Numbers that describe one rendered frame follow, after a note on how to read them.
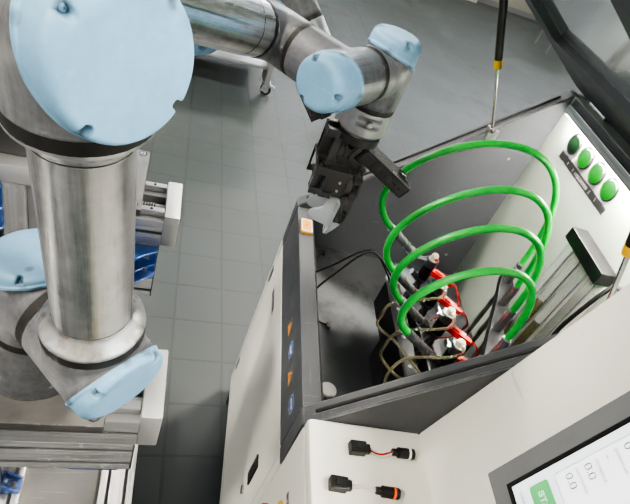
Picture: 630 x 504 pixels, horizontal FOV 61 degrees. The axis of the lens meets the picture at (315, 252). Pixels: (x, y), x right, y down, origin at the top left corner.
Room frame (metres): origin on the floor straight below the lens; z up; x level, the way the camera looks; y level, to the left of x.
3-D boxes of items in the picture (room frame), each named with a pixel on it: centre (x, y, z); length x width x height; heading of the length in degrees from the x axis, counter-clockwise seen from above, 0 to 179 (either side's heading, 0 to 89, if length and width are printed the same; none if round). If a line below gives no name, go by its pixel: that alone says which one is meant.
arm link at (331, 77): (0.69, 0.07, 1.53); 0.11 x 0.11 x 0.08; 64
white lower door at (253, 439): (0.91, 0.00, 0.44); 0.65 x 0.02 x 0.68; 18
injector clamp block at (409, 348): (0.87, -0.28, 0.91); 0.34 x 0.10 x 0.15; 18
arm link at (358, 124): (0.77, 0.01, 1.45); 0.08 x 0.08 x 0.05
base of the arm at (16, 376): (0.43, 0.32, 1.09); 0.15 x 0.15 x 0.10
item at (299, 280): (0.91, -0.02, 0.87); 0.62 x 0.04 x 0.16; 18
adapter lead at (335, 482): (0.48, -0.23, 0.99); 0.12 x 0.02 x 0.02; 104
